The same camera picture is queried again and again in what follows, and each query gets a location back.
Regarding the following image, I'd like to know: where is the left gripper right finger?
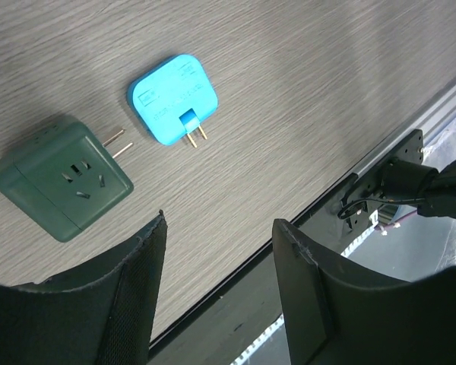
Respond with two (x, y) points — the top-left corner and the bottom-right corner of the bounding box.
(272, 219), (456, 364)

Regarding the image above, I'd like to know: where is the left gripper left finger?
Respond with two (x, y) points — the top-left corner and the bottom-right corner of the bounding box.
(0, 213), (167, 364)

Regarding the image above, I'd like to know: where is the blue plug adapter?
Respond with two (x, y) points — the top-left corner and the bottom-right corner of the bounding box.
(126, 54), (218, 147)

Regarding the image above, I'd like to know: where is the dark green cube plug adapter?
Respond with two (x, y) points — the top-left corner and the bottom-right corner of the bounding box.
(0, 115), (134, 243)

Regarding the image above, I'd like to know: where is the aluminium front rail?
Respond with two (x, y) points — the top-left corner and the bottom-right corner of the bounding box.
(348, 78), (456, 176)

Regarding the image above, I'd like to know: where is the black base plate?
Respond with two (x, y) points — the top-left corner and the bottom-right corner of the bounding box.
(149, 129), (423, 364)

